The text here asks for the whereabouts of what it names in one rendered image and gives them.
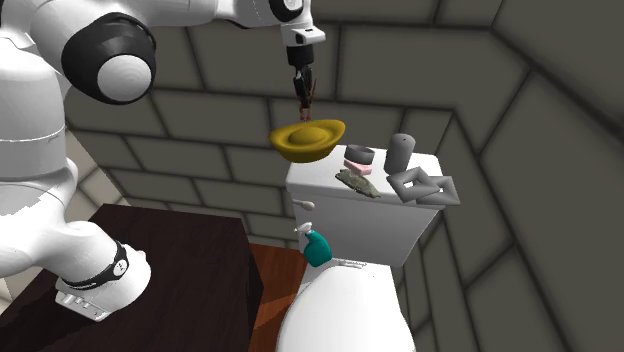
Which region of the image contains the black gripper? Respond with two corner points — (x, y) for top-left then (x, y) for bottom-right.
(285, 44), (316, 111)

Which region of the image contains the yellow ingot shaped ornament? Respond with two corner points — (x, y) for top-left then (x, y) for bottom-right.
(268, 119), (347, 165)

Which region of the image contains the dark grey round bowl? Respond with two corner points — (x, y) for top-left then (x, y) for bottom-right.
(343, 144), (377, 166)

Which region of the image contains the pink soap bar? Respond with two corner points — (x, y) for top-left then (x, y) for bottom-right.
(343, 159), (374, 177)

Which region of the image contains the grey-green crumpled rag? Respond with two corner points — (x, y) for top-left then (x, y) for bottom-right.
(334, 168), (382, 200)

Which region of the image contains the grey cylinder shaker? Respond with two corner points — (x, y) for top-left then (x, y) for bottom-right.
(383, 132), (417, 176)

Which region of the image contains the grey linked square rings figure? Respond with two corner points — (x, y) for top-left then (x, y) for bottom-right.
(385, 166), (461, 207)

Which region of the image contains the white toilet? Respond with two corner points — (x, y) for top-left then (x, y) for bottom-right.
(275, 144), (445, 352)

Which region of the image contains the teal spray bottle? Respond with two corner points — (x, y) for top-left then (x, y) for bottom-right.
(293, 221), (334, 269)

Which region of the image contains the dark brown robot stand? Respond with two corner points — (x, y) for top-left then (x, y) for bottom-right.
(0, 203), (265, 352)

